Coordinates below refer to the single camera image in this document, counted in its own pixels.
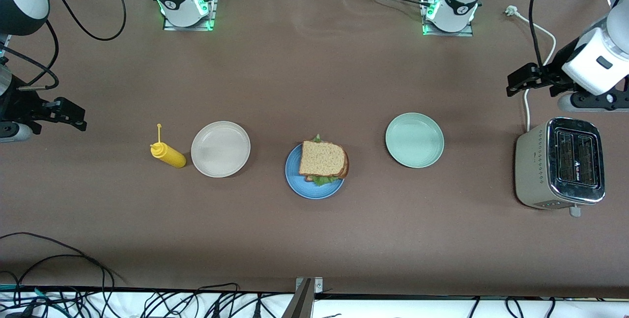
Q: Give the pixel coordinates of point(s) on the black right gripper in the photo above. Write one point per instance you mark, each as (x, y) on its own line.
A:
(15, 104)

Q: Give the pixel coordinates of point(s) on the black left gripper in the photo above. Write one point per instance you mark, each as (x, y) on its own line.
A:
(554, 73)

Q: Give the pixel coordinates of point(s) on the yellow mustard squeeze bottle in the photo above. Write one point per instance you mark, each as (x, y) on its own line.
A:
(169, 157)

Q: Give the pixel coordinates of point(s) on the beige plate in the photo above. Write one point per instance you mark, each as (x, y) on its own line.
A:
(221, 148)

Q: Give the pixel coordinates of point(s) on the green lettuce leaf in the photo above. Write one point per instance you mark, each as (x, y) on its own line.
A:
(322, 180)

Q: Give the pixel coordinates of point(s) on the blue plate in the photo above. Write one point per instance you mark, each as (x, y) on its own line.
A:
(295, 183)

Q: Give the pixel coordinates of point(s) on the dark aluminium post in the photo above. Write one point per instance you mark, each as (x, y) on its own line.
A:
(300, 305)

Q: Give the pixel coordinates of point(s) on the brown bread slice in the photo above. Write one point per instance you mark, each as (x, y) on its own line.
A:
(322, 158)
(346, 165)

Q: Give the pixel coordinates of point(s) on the pale green plate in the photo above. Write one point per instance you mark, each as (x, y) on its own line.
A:
(415, 140)

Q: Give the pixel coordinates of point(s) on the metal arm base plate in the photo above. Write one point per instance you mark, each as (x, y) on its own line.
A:
(467, 34)
(213, 8)

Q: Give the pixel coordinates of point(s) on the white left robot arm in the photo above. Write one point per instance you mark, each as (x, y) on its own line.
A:
(599, 57)

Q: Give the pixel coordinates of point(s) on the beige chrome toaster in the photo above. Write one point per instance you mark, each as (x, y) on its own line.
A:
(533, 170)

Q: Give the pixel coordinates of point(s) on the metal corner bracket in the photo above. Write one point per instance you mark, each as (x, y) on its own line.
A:
(318, 284)

